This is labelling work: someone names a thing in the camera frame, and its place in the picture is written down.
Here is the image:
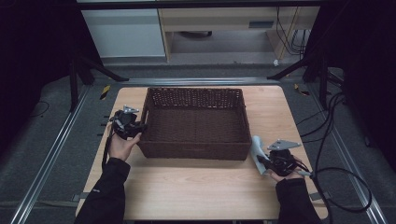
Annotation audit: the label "yellow-handled tool left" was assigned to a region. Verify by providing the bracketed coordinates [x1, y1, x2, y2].
[99, 84, 112, 101]

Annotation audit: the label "short metal floor rail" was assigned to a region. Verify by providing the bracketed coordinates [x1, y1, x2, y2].
[120, 77, 281, 87]

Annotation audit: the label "light wooden desk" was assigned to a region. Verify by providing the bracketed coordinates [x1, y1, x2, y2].
[158, 7, 321, 62]

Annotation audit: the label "black metal stand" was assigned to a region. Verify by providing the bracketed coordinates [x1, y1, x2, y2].
[68, 55, 130, 113]
[266, 52, 332, 110]

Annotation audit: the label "black curtain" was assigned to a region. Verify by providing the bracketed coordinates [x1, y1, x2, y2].
[311, 0, 396, 171]
[0, 0, 104, 153]

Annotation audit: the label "person's right hand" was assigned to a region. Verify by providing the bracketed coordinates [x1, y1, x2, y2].
[269, 157, 309, 183]

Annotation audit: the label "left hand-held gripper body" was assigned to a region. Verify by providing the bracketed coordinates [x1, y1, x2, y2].
[109, 105, 143, 140]

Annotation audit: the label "long metal floor rail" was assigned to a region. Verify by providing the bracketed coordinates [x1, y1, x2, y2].
[306, 85, 389, 224]
[10, 85, 92, 224]

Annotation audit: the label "yellow-handled tool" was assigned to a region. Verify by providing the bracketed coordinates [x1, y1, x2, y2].
[99, 84, 112, 101]
[293, 83, 311, 97]

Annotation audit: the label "person's left hand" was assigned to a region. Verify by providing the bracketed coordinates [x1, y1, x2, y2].
[106, 132, 143, 162]

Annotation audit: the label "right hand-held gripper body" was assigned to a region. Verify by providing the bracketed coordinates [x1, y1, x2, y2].
[265, 138, 303, 177]

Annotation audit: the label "grey floor strap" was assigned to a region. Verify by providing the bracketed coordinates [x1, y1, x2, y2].
[39, 200, 78, 208]

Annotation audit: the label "light blue cloth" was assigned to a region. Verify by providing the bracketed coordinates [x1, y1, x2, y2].
[249, 134, 272, 176]

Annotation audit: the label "brown wicker basket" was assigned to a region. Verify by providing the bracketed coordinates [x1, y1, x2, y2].
[137, 87, 252, 161]

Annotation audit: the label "black cables under desk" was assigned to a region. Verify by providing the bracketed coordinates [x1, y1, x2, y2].
[275, 7, 313, 58]

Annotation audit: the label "grey tape piece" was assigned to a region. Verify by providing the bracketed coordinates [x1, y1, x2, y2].
[309, 191, 332, 202]
[72, 191, 92, 203]

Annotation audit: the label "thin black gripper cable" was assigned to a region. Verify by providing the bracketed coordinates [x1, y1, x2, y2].
[101, 117, 117, 170]

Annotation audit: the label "black floor cables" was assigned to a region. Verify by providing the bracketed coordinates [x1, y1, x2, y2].
[295, 91, 348, 175]

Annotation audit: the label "yellow-handled tool right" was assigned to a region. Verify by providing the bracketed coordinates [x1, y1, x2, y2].
[293, 83, 311, 97]

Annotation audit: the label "white cabinet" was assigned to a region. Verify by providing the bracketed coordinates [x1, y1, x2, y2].
[81, 8, 166, 59]

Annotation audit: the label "thin looped floor cable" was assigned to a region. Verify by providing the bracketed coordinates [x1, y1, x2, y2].
[28, 100, 50, 119]

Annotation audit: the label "thick black gripper cable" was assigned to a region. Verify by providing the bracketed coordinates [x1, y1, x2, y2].
[295, 163, 374, 224]

